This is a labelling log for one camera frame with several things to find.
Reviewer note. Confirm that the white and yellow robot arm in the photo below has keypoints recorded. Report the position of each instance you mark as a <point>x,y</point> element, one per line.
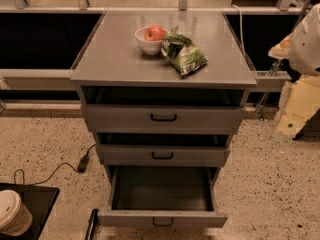
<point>299,101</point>

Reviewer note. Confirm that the grey drawer cabinet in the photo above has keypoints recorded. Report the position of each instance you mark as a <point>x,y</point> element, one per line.
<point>141,112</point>

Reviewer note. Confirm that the grey top drawer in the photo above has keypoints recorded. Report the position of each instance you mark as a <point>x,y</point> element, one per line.
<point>161,110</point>

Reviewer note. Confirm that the grey drawer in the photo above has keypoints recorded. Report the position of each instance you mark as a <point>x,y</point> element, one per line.
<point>161,110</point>
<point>163,149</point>
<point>150,196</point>

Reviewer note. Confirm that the grey middle drawer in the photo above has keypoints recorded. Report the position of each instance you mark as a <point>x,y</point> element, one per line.
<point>163,149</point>

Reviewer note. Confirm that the grey bottom drawer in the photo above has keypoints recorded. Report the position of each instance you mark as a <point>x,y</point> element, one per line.
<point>150,196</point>

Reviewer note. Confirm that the green chip bag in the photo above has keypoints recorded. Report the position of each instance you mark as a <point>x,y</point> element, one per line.
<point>182,53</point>

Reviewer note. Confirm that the white bowl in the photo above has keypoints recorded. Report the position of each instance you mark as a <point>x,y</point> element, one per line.
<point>149,47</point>

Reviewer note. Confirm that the red apple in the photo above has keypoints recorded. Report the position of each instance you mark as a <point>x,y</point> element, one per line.
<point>154,33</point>

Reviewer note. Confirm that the black side table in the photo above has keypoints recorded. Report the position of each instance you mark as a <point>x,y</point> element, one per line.
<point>40,201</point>

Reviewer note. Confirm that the white paper coffee cup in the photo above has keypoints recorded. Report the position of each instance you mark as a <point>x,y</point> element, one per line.
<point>15,218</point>

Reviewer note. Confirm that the metal rail frame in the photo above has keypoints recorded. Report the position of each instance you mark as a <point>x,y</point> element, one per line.
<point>36,79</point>

